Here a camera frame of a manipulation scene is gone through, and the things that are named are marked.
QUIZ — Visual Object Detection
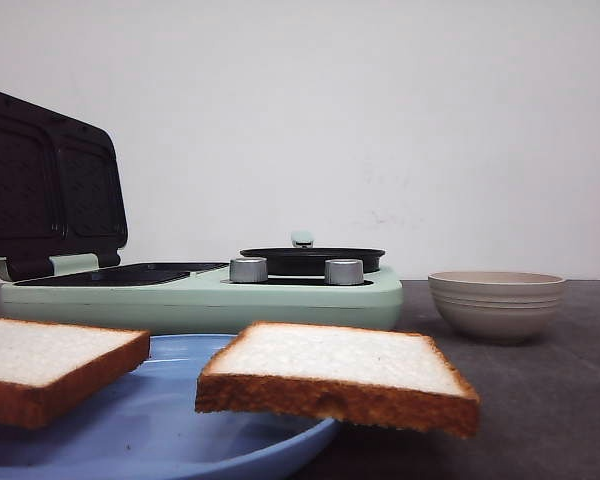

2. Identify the white bread slice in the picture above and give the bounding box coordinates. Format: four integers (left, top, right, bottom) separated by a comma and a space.
0, 318, 150, 429
195, 321, 480, 438

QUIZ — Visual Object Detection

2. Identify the breakfast maker hinged lid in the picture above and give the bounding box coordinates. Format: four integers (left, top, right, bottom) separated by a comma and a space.
0, 92, 128, 282

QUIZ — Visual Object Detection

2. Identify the mint green breakfast maker base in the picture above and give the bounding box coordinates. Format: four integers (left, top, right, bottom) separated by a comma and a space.
1, 262, 403, 334

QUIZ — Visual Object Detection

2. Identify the right silver control knob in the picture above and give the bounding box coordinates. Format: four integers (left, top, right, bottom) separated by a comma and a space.
324, 258, 364, 286

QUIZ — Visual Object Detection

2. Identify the silver control knob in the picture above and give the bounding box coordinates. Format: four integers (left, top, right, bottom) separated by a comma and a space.
324, 258, 364, 286
229, 257, 268, 284

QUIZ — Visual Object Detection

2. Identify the left silver control knob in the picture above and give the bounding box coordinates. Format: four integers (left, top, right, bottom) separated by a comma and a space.
229, 257, 268, 284

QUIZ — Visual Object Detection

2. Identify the beige ribbed bowl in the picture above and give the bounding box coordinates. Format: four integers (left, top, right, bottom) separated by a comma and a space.
428, 271, 566, 344

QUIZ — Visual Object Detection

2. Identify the blue plate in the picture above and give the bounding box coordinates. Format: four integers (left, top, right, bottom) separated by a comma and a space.
0, 334, 340, 479

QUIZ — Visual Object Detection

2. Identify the black frying pan mint handle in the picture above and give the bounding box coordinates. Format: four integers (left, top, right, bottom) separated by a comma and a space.
240, 231, 385, 276

